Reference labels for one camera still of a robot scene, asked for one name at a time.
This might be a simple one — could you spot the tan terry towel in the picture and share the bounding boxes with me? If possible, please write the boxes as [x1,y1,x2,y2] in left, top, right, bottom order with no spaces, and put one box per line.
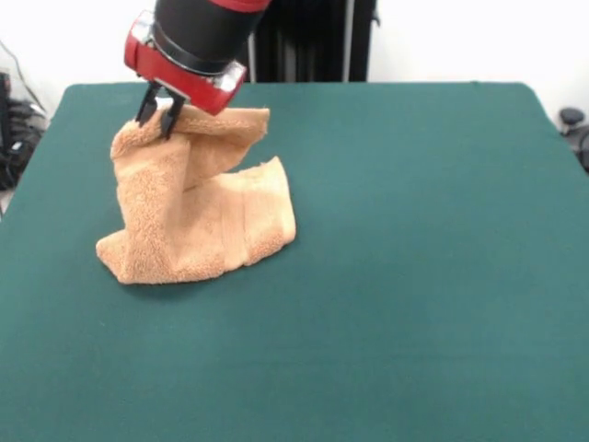
[95,106,298,285]

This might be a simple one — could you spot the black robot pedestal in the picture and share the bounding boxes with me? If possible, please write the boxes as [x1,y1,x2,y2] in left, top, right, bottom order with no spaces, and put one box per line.
[248,0,383,84]

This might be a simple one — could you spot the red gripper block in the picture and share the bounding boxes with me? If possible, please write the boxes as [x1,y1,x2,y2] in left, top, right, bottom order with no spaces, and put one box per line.
[122,10,248,141]

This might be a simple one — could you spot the dark green table cloth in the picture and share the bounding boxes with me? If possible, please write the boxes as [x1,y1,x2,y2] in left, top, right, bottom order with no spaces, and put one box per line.
[0,81,589,442]

